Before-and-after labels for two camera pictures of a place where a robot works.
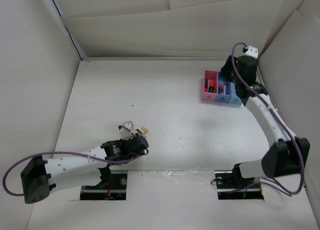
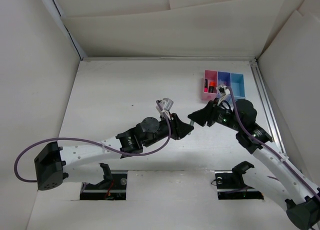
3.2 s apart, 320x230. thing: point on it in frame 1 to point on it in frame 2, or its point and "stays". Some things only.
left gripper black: [121, 141] to [179, 128]
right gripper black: [228, 66] to [207, 114]
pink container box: [210, 86] stays
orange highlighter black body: [212, 85] stays
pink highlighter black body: [206, 85] stays
